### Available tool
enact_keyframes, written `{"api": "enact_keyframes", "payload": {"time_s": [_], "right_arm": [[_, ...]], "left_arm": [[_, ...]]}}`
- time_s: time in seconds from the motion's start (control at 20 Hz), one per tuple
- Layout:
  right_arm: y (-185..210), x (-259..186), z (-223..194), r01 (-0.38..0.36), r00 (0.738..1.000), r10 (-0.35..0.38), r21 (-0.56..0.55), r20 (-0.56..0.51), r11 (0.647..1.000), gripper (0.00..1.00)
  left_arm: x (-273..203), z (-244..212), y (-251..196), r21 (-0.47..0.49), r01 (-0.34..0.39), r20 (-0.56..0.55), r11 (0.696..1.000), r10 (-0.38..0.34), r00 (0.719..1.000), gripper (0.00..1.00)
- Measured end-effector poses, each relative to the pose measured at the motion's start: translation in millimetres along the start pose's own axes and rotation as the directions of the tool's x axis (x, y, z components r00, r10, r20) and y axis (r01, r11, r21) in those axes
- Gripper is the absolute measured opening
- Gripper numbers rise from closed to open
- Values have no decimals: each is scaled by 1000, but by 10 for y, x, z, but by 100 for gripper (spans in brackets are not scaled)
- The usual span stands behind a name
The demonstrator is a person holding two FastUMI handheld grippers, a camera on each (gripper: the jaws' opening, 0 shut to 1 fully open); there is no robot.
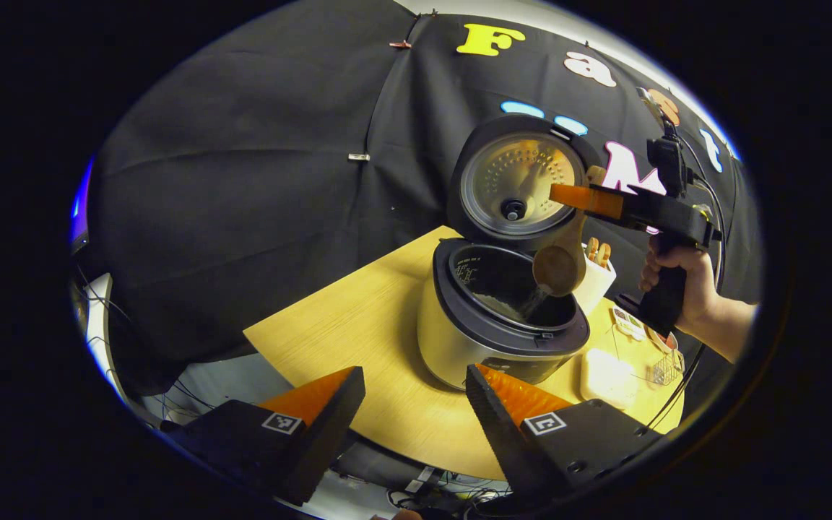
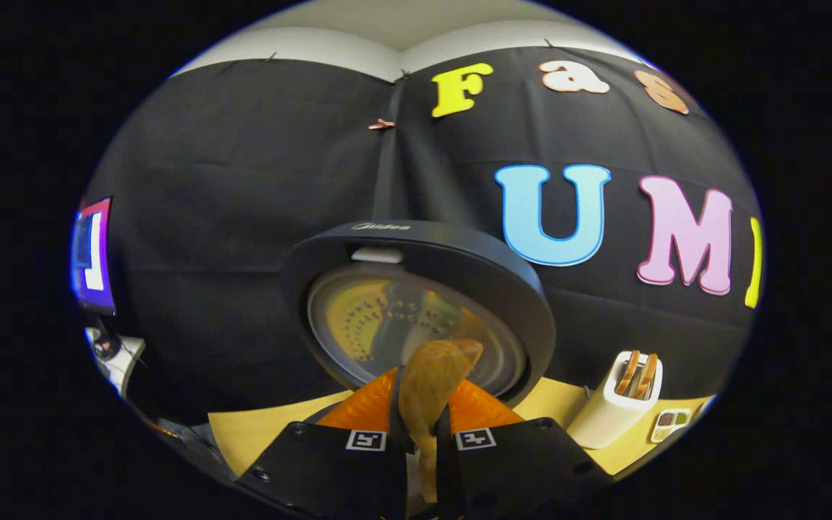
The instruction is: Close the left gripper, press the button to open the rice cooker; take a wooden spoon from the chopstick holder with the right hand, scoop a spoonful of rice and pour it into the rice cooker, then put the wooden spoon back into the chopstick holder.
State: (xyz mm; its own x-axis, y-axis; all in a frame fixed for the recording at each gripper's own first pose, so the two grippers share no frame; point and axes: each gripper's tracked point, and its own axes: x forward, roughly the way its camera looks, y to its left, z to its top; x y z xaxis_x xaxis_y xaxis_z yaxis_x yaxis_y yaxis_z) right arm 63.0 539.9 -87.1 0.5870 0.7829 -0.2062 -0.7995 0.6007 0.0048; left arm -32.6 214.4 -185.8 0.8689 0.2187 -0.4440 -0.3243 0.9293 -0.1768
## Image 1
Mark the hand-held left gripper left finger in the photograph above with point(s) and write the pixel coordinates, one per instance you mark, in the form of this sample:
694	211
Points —
329	433

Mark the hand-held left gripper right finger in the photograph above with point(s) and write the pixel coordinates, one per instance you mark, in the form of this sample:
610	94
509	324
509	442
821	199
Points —
503	440

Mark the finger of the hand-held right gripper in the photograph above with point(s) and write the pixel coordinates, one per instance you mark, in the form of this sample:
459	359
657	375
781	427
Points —
589	198

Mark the wooden spoon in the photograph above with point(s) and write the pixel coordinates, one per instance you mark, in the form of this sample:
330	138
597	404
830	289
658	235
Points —
560	267

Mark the silver and black rice cooker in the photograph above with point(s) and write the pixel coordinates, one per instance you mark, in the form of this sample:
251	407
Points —
452	339

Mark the clear plastic rice box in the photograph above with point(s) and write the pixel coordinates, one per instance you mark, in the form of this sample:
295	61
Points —
607	379

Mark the bread slice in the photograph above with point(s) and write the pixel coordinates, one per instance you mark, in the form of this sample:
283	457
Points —
592	250
604	254

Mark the white toaster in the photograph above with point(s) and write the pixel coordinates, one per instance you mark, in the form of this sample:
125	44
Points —
596	289

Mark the white divided dish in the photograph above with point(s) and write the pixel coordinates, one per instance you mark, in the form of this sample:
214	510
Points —
629	323

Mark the round white plate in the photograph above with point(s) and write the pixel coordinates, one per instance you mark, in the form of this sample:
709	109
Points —
661	341

